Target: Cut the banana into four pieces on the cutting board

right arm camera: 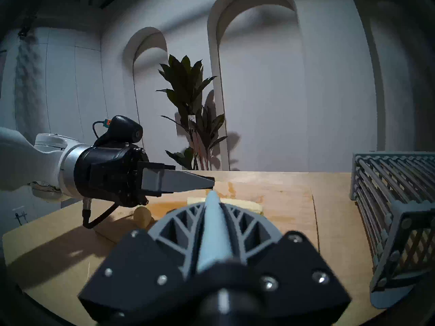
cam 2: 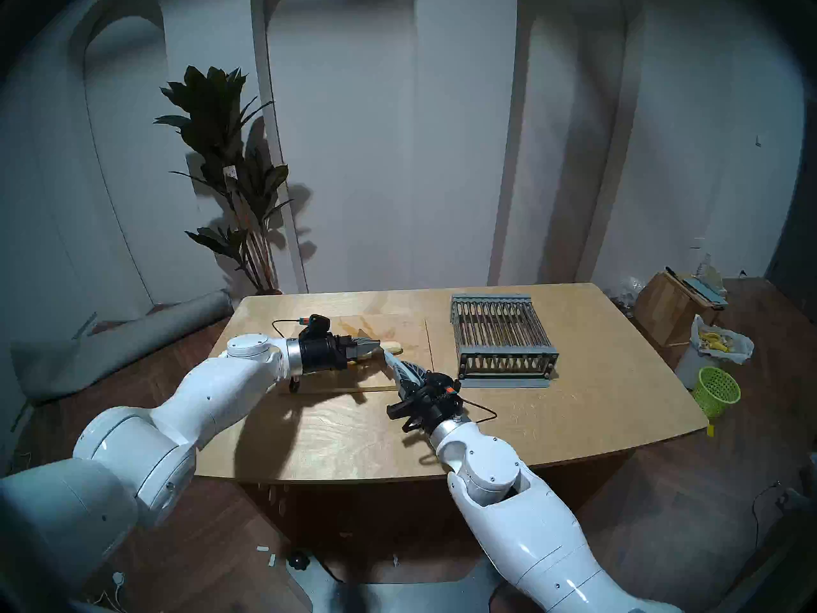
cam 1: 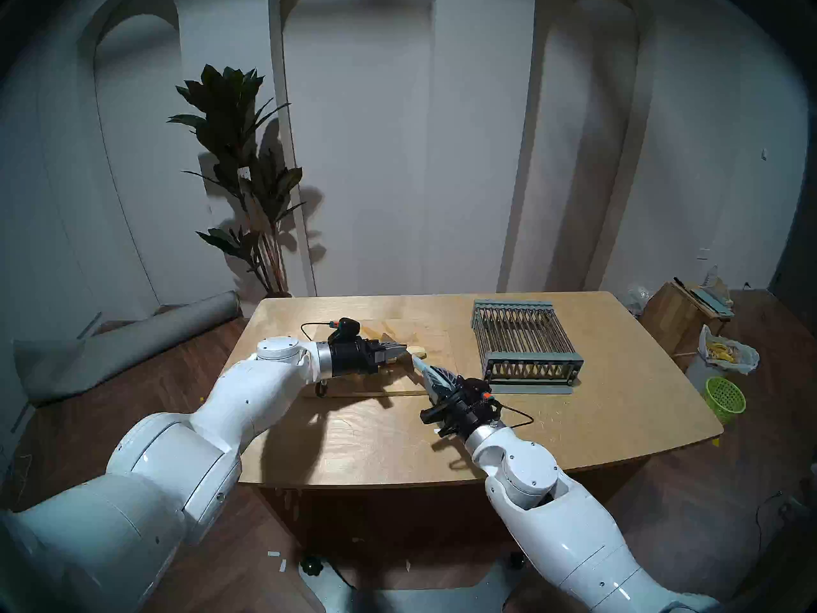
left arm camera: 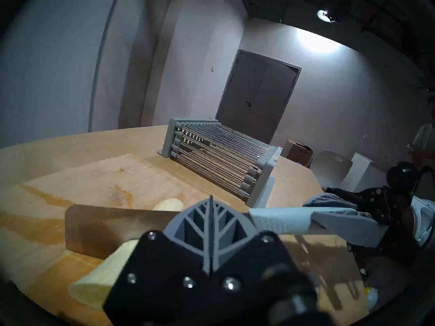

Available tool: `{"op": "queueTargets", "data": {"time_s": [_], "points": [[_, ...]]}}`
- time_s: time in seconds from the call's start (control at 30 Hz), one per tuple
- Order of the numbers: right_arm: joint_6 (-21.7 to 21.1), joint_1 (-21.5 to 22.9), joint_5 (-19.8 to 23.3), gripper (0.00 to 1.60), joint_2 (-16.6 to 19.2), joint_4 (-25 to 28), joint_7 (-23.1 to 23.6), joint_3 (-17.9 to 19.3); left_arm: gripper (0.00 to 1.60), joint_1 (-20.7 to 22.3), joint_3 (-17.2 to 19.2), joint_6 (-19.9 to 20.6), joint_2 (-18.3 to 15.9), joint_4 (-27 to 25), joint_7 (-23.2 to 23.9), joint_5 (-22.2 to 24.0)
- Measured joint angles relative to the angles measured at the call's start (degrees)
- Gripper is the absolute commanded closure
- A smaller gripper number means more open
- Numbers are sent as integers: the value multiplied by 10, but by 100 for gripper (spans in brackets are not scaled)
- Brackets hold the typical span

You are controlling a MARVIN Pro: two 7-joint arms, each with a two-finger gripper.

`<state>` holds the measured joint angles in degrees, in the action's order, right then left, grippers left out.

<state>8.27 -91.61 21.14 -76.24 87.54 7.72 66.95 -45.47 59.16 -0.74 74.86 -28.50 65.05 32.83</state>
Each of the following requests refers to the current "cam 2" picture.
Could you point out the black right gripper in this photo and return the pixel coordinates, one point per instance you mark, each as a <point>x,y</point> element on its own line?
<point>434,408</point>

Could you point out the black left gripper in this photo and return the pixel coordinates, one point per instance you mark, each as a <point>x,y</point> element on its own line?
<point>322,355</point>

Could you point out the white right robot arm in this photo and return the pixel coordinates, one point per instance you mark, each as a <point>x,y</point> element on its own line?
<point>510,509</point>

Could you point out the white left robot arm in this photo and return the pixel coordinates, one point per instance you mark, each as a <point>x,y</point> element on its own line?
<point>204,394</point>

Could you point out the wooden cutting board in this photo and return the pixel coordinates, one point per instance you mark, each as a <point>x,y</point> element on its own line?
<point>408,327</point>

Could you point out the grey blue flat board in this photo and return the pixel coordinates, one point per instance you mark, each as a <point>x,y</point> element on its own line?
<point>705,290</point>

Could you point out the white bag of banana peels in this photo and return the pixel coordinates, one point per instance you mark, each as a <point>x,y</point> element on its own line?
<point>734,347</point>

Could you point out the grey slotted knife rack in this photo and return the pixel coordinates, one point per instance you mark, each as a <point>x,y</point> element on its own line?
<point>504,324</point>

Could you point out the black base knob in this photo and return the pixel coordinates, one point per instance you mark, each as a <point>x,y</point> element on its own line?
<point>298,560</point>

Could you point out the clear plastic bag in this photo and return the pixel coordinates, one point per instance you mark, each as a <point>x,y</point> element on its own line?
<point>629,292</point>

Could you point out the rolled grey mat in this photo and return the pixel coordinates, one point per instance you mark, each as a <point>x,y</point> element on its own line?
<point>115,347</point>

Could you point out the cardboard box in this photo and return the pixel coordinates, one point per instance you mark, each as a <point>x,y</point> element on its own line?
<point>664,311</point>

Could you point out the tall potted green plant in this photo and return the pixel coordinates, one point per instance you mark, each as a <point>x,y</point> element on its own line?
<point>217,113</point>

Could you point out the green mesh basket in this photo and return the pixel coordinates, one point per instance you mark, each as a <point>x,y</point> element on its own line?
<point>716,391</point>

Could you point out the clear plastic bottle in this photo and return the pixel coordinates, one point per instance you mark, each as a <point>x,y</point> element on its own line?
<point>707,267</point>

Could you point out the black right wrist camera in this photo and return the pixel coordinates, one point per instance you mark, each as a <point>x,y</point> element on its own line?
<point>449,384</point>

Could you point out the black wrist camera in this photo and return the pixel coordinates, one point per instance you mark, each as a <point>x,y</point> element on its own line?
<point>314,327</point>
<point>449,384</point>

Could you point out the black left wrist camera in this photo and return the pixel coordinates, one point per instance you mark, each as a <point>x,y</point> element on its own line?
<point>314,327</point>

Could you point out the grey metal robot base plate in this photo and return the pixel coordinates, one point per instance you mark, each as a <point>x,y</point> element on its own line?
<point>383,599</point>

